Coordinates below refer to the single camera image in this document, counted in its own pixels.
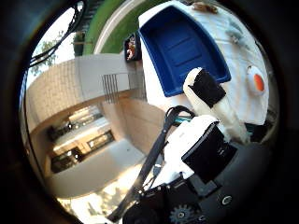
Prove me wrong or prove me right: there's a white ball toy orange spot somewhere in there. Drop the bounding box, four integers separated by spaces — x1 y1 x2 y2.
246 64 266 97

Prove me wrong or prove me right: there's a black cable bundle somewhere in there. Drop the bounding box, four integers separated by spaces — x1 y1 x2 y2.
28 0 88 68

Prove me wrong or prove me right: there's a black strap cable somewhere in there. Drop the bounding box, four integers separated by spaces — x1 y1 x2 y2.
107 105 196 223

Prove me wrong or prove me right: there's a brown plush toy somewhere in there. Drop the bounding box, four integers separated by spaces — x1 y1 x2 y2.
191 1 219 15

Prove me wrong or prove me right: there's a white striped tablecloth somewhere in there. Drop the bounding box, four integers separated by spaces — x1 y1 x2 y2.
137 0 270 126

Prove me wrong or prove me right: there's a black box with picture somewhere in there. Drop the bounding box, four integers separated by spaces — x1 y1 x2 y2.
123 32 143 63

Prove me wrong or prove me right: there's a blue plastic container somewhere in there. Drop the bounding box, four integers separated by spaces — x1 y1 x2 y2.
138 4 232 98

